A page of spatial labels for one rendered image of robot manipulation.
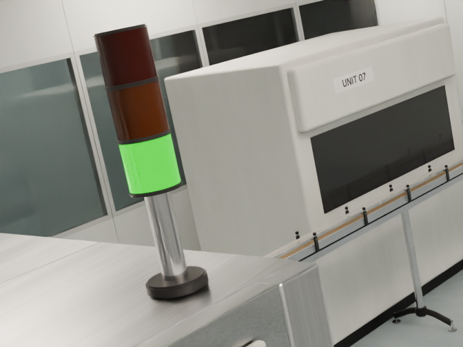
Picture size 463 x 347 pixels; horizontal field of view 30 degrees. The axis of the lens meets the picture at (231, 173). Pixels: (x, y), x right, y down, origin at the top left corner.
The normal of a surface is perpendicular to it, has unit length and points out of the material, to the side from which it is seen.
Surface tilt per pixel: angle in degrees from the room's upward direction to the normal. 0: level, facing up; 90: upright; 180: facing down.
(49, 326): 0
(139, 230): 90
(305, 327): 90
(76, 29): 90
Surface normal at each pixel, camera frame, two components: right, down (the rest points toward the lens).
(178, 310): -0.20, -0.96
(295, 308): 0.70, 0.00
